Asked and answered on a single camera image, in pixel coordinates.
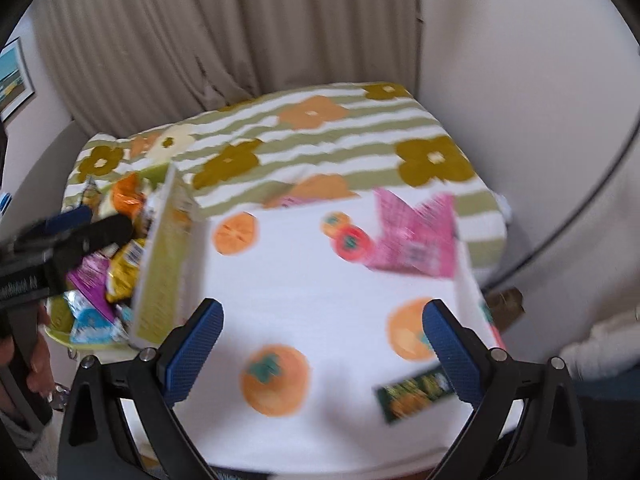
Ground pink checked snack packet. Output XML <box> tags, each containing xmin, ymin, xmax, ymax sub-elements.
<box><xmin>370</xmin><ymin>189</ymin><xmax>458</xmax><ymax>279</ymax></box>

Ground person's left hand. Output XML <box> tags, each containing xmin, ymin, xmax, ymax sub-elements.
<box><xmin>25</xmin><ymin>307</ymin><xmax>55</xmax><ymax>398</ymax></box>

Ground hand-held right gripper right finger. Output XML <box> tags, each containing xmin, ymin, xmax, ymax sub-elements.
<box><xmin>421</xmin><ymin>298</ymin><xmax>586</xmax><ymax>480</ymax></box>

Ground framed landscape picture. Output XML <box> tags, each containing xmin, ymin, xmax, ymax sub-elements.
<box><xmin>0</xmin><ymin>36</ymin><xmax>37</xmax><ymax>123</ymax></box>

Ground person's white top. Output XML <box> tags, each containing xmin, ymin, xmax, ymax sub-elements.
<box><xmin>560</xmin><ymin>309</ymin><xmax>640</xmax><ymax>386</ymax></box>

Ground dark green snack packet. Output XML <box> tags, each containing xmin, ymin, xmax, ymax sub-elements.
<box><xmin>374</xmin><ymin>365</ymin><xmax>458</xmax><ymax>425</ymax></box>

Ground pile of assorted snacks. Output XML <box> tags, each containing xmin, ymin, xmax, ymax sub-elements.
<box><xmin>62</xmin><ymin>172</ymin><xmax>153</xmax><ymax>346</ymax></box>

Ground grey headboard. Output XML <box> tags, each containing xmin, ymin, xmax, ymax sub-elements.
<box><xmin>0</xmin><ymin>119</ymin><xmax>98</xmax><ymax>221</ymax></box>

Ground beige curtain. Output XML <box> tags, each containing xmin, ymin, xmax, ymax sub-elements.
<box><xmin>32</xmin><ymin>0</ymin><xmax>423</xmax><ymax>136</ymax></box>

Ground black curved cable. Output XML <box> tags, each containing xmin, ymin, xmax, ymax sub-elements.
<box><xmin>480</xmin><ymin>122</ymin><xmax>640</xmax><ymax>293</ymax></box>

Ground yellow-green tray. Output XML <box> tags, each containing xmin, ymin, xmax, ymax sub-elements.
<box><xmin>44</xmin><ymin>297</ymin><xmax>131</xmax><ymax>348</ymax></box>

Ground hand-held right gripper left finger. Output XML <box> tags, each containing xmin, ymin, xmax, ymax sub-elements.
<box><xmin>57</xmin><ymin>297</ymin><xmax>226</xmax><ymax>480</ymax></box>

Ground floral striped blanket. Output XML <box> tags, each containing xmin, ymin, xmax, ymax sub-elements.
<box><xmin>62</xmin><ymin>81</ymin><xmax>511</xmax><ymax>281</ymax></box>

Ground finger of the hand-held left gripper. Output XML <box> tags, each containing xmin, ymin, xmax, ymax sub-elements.
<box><xmin>15</xmin><ymin>206</ymin><xmax>93</xmax><ymax>257</ymax></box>
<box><xmin>52</xmin><ymin>215</ymin><xmax>135</xmax><ymax>281</ymax></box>

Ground person's blue pants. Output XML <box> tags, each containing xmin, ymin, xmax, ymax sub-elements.
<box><xmin>572</xmin><ymin>372</ymin><xmax>640</xmax><ymax>413</ymax></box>

